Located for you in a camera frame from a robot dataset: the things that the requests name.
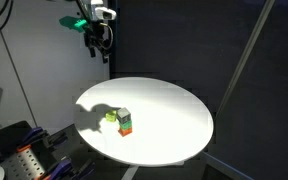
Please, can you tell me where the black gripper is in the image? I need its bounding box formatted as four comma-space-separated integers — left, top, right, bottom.
83, 21, 111, 64

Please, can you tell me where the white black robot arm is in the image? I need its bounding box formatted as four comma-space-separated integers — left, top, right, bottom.
75, 0, 113, 64

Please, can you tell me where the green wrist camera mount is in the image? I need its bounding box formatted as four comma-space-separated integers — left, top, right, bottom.
59, 16, 87, 33

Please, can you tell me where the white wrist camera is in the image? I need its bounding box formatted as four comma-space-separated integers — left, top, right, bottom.
90, 0, 116, 21

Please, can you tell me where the round white table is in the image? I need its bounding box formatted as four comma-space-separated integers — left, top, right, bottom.
74, 77, 214, 180

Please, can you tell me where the purple spring clamp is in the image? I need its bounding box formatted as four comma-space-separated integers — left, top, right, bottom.
34, 159, 95, 180
16, 127, 68, 152

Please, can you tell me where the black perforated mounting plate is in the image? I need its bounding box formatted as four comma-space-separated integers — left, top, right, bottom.
0, 122, 79, 180

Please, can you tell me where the purple spring clamp upper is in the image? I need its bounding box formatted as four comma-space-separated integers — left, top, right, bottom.
16, 127, 68, 152

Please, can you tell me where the orange block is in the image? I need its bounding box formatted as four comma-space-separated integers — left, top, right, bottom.
118, 128, 132, 137

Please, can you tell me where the grey block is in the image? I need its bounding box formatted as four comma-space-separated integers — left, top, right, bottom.
117, 108, 131, 124

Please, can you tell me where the lime yellow-green block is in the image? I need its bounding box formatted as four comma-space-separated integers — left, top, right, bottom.
105, 110, 117, 122

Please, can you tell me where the purple spring clamp lower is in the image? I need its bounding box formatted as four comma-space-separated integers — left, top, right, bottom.
34, 159, 95, 180

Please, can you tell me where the green block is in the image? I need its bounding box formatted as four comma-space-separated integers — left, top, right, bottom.
119, 120, 132, 130

